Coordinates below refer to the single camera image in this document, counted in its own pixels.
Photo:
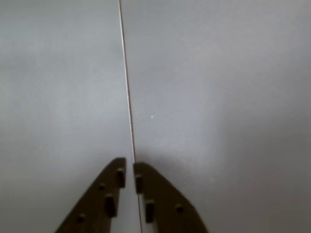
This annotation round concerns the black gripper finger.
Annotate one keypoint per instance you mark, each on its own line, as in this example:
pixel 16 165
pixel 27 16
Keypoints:
pixel 165 194
pixel 97 199

